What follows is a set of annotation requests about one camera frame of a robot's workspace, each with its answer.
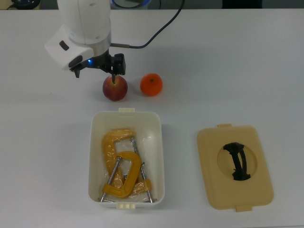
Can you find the red apple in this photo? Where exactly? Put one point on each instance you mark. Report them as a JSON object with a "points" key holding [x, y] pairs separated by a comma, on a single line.
{"points": [[115, 90]]}

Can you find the beige plastic lid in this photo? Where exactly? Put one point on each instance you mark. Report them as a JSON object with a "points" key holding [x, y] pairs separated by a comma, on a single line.
{"points": [[213, 175]]}

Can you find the small yellow C-clamp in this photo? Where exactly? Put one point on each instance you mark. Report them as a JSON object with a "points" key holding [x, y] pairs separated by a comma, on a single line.
{"points": [[133, 166]]}

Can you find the dark round background object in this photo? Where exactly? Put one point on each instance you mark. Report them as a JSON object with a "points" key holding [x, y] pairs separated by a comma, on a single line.
{"points": [[23, 3]]}

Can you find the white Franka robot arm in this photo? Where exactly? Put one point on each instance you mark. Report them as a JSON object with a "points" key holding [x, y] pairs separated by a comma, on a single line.
{"points": [[83, 21]]}

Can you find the orange mandarin fruit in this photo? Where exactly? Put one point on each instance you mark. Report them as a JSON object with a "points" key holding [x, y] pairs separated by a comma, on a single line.
{"points": [[151, 85]]}

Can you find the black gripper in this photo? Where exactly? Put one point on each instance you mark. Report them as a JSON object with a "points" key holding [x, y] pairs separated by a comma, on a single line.
{"points": [[98, 61]]}

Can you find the blue-rimmed round background object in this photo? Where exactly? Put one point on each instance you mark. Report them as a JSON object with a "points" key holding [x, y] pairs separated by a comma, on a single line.
{"points": [[142, 2]]}

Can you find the large yellow plastic-wrapped C-clamp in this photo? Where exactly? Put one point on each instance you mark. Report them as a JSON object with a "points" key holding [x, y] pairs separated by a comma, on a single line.
{"points": [[109, 142]]}

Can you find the cream plastic container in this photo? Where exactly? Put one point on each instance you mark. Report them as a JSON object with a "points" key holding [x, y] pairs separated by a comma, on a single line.
{"points": [[156, 166]]}

